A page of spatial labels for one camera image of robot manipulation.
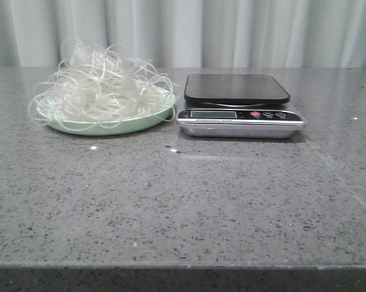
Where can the white pleated curtain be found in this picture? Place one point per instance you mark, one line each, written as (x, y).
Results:
(190, 34)

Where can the black and silver kitchen scale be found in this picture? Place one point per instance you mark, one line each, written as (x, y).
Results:
(236, 106)

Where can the light green round plate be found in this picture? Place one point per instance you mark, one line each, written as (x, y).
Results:
(162, 113)

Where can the white translucent vermicelli bundle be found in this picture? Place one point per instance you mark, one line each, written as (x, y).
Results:
(100, 84)

